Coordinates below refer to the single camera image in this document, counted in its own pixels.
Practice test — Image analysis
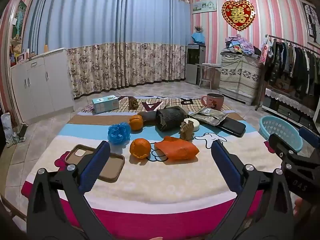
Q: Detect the black ribbed sleeve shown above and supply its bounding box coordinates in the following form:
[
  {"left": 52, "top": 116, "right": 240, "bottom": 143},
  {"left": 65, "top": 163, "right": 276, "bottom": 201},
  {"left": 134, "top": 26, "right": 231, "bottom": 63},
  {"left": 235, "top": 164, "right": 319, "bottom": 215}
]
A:
[{"left": 155, "top": 108, "right": 185, "bottom": 132}]

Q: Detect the white round lid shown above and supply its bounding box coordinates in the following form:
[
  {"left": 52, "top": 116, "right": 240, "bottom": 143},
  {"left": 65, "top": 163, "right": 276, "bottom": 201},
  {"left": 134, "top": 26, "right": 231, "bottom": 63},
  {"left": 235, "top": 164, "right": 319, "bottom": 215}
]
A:
[{"left": 184, "top": 118, "right": 200, "bottom": 132}]

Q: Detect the crumpled plastic bag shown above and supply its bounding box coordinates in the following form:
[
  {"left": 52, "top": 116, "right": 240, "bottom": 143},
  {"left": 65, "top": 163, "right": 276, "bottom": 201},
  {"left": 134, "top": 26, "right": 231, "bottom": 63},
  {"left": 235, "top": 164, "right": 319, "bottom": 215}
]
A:
[{"left": 0, "top": 112, "right": 25, "bottom": 148}]

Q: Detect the landscape wall picture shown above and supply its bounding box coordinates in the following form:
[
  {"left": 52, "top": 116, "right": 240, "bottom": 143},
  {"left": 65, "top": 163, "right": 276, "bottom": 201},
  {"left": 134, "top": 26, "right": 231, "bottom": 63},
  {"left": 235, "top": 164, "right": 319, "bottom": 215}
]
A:
[{"left": 192, "top": 0, "right": 217, "bottom": 15}]

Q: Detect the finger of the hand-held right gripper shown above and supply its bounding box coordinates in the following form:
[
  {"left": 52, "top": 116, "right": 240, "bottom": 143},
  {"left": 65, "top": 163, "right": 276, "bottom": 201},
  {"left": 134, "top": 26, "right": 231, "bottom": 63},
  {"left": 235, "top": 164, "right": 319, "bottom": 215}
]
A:
[
  {"left": 299, "top": 127, "right": 320, "bottom": 152},
  {"left": 269, "top": 133, "right": 299, "bottom": 159}
]

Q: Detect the grey water dispenser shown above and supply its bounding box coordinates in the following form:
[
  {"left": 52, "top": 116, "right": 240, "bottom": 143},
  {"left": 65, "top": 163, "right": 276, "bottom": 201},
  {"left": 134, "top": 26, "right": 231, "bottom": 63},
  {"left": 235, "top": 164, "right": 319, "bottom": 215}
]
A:
[{"left": 186, "top": 44, "right": 206, "bottom": 85}]

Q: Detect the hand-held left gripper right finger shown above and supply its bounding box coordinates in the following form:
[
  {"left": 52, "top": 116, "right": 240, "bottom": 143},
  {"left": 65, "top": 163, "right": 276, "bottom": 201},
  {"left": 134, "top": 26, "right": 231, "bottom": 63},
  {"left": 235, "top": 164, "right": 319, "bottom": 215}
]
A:
[{"left": 207, "top": 140, "right": 294, "bottom": 240}]

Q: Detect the brown phone case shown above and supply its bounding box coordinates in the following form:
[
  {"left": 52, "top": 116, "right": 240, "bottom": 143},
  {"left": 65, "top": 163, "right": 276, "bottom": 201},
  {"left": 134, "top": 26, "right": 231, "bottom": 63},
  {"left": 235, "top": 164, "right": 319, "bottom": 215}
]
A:
[{"left": 64, "top": 144, "right": 125, "bottom": 183}]

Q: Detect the blue plastic bag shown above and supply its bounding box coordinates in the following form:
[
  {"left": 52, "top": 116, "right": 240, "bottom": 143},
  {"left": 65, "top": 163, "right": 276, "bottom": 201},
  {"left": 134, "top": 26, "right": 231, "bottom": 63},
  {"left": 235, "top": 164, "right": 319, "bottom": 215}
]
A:
[{"left": 108, "top": 122, "right": 132, "bottom": 145}]

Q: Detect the metal clothes rack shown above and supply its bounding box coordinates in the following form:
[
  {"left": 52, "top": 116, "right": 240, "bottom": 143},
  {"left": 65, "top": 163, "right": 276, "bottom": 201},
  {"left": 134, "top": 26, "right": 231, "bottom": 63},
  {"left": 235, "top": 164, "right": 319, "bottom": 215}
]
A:
[{"left": 255, "top": 34, "right": 320, "bottom": 120}]

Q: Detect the black flat case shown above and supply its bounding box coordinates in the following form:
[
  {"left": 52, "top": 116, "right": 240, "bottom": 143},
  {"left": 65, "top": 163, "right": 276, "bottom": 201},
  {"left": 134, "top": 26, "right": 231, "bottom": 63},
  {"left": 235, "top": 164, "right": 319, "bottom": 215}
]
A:
[{"left": 216, "top": 117, "right": 247, "bottom": 138}]

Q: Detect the window scene wall poster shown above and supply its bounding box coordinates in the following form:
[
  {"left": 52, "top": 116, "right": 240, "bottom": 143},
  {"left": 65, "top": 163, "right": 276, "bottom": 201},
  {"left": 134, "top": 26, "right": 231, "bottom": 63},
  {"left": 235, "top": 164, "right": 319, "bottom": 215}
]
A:
[{"left": 301, "top": 2, "right": 320, "bottom": 43}]

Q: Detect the grey cloth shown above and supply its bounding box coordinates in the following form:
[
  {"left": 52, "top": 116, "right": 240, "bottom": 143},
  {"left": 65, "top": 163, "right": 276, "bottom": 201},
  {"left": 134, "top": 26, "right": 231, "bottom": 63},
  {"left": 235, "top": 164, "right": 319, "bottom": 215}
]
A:
[{"left": 137, "top": 111, "right": 157, "bottom": 125}]

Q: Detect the teal plastic basket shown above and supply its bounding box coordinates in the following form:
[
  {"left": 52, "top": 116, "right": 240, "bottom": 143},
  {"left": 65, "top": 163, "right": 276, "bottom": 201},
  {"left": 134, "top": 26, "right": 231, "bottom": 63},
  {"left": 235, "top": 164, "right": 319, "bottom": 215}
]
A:
[{"left": 259, "top": 116, "right": 304, "bottom": 153}]

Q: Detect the teal cardboard box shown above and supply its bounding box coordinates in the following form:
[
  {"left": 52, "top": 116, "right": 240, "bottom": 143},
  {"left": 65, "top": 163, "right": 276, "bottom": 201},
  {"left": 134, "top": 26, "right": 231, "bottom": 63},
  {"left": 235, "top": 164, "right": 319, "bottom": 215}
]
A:
[{"left": 92, "top": 95, "right": 120, "bottom": 114}]

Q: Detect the orange fruit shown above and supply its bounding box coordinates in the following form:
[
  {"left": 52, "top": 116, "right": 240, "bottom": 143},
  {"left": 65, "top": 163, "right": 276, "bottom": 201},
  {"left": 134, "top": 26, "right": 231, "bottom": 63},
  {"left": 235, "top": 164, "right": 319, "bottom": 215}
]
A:
[{"left": 129, "top": 138, "right": 152, "bottom": 160}]

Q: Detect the pile of folded clothes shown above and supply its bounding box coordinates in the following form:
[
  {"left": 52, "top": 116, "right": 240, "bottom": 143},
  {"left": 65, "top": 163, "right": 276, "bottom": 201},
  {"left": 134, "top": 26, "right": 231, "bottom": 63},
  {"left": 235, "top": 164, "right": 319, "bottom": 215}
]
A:
[{"left": 220, "top": 35, "right": 262, "bottom": 57}]

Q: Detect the white cabinet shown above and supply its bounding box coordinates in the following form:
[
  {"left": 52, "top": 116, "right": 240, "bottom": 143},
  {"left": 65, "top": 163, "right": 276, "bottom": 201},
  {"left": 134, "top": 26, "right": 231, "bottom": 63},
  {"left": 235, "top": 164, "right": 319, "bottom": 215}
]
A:
[{"left": 10, "top": 47, "right": 75, "bottom": 125}]

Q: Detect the cabinet with patterned cover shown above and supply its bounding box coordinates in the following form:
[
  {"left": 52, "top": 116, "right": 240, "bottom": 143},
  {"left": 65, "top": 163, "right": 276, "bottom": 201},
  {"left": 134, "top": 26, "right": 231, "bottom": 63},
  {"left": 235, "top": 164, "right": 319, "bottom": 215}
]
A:
[{"left": 219, "top": 54, "right": 262, "bottom": 105}]

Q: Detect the orange plastic bag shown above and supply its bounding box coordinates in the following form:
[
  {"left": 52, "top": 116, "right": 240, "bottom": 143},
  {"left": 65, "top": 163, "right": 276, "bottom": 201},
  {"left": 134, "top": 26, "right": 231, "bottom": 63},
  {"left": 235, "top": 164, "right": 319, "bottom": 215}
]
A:
[{"left": 154, "top": 136, "right": 200, "bottom": 161}]

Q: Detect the grey printed snack packet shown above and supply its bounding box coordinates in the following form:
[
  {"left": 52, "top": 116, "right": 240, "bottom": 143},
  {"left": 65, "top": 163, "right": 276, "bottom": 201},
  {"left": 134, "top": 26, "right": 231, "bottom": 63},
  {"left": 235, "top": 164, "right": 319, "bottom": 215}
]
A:
[{"left": 191, "top": 107, "right": 229, "bottom": 126}]

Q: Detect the person's right hand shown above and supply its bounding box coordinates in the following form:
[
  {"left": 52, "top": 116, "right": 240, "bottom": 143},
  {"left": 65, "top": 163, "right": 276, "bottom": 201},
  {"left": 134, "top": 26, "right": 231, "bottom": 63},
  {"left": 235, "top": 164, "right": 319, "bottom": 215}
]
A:
[{"left": 293, "top": 197, "right": 320, "bottom": 222}]

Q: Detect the blue and floral curtain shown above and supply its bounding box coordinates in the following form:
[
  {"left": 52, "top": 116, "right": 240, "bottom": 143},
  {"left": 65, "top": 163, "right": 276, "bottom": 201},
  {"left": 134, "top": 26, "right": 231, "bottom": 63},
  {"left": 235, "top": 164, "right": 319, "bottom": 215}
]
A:
[{"left": 22, "top": 0, "right": 192, "bottom": 98}]

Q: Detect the low cabinet with lace cloth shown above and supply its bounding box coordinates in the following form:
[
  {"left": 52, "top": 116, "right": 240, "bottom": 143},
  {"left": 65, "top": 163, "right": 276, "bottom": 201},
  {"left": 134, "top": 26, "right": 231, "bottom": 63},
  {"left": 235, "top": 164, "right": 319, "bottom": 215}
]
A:
[{"left": 261, "top": 87, "right": 318, "bottom": 128}]

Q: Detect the green wall poster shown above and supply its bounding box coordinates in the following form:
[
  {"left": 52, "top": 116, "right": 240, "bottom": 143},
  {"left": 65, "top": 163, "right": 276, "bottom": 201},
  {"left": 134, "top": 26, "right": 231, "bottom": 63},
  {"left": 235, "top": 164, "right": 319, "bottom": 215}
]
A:
[{"left": 14, "top": 0, "right": 27, "bottom": 43}]

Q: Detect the blue cloth cover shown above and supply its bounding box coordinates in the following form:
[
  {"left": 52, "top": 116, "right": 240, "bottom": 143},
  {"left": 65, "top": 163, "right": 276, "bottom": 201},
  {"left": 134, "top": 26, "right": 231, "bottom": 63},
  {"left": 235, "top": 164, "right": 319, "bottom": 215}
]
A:
[{"left": 191, "top": 32, "right": 205, "bottom": 44}]

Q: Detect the small white side table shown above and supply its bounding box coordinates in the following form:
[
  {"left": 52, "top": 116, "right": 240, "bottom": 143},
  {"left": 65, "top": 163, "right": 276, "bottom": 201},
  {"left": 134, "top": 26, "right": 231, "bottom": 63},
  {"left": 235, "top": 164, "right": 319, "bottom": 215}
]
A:
[{"left": 195, "top": 63, "right": 222, "bottom": 90}]

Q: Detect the pink cartoon mug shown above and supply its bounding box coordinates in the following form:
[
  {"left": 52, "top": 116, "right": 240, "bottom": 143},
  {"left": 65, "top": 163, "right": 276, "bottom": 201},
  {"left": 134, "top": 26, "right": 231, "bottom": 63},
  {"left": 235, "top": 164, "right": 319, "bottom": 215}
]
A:
[{"left": 200, "top": 93, "right": 225, "bottom": 112}]

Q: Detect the red heart wall decoration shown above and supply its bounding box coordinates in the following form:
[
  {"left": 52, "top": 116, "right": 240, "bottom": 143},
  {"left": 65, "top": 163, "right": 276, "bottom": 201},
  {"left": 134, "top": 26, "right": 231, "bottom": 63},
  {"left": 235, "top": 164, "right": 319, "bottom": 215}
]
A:
[{"left": 222, "top": 0, "right": 256, "bottom": 31}]

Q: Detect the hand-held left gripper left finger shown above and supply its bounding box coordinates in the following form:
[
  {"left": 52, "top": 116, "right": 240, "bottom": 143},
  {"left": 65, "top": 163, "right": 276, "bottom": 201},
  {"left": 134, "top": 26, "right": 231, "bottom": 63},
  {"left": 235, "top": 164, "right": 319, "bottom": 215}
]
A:
[{"left": 27, "top": 140, "right": 118, "bottom": 240}]

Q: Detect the row of hanging clothes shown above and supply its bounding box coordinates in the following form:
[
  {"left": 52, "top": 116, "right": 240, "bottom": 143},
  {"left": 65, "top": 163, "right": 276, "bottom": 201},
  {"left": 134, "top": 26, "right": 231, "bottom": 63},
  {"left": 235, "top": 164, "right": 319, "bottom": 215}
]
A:
[{"left": 260, "top": 39, "right": 320, "bottom": 95}]

